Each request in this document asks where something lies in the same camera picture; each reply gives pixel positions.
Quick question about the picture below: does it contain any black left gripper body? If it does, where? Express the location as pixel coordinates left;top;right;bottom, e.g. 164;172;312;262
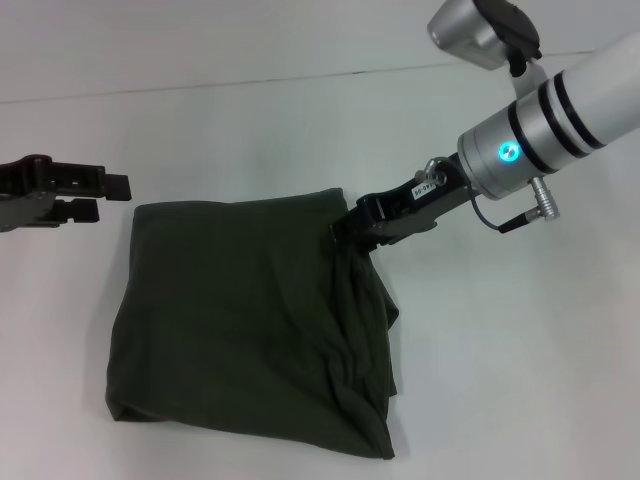
0;154;62;234

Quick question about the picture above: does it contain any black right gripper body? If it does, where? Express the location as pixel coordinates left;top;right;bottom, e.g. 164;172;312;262
355;152;474;247

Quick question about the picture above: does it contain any silver angled cable plug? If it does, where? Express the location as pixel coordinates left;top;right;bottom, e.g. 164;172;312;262
413;156;449;188

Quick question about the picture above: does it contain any straight silver plug grey cable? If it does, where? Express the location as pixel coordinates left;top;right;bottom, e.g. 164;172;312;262
469;174;563;234

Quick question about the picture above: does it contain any dark green FREE t-shirt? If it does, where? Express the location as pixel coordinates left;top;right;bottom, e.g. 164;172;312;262
104;186;401;447

